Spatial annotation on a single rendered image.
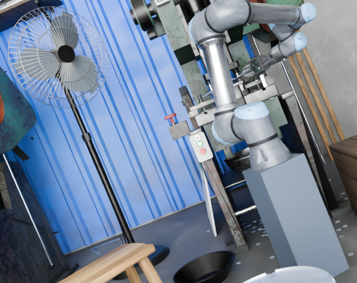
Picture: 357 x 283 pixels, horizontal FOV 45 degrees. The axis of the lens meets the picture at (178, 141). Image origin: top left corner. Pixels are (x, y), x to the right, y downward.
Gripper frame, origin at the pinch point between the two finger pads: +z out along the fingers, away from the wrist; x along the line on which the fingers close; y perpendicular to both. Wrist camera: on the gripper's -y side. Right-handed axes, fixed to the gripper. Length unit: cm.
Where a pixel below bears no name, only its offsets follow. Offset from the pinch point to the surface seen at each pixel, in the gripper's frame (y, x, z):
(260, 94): -6.5, 12.4, 1.6
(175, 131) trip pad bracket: 30.8, 10.3, 31.5
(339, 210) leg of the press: -1, 80, -12
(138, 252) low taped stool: 93, 47, 18
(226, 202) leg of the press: 28, 53, 25
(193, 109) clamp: 5.0, 3.2, 36.7
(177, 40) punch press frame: 9.7, -31.4, 21.2
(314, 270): 103, 59, -56
